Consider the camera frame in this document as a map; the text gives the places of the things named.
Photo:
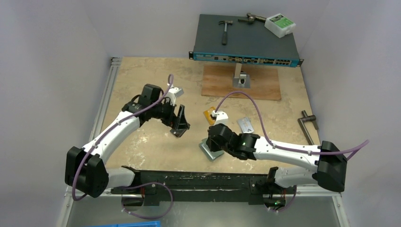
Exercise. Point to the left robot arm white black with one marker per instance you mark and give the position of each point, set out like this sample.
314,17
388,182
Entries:
85,166

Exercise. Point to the dark hammer tool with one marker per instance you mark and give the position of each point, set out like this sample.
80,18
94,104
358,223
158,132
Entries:
251,18

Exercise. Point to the small claw hammer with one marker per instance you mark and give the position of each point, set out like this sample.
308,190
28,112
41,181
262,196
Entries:
225,35

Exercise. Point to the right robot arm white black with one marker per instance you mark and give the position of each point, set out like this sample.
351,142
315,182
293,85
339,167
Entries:
322,165

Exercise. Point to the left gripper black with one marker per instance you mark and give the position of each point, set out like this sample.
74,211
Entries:
171,119

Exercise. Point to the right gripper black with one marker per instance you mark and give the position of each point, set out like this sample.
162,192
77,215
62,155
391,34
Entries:
213,137

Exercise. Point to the plywood board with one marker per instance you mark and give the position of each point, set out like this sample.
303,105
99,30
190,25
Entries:
264,81

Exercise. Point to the metal post stand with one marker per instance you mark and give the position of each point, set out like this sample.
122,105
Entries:
241,79

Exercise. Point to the white green box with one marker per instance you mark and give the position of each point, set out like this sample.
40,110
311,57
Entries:
280,25

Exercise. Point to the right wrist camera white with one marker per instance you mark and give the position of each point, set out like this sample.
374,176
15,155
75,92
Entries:
219,117

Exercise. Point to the network switch dark blue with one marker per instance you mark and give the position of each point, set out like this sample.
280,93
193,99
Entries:
247,44

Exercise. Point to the blue plastic bin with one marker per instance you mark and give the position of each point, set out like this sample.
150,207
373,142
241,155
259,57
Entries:
135,224

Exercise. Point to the gold credit card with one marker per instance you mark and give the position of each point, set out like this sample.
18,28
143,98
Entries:
208,114

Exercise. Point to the aluminium frame rail left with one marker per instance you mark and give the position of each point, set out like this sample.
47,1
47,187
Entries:
106,95

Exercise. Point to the teal card holder wallet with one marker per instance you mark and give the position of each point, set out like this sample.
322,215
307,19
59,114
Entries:
210,154

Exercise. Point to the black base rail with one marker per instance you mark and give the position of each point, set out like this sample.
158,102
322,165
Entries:
157,186

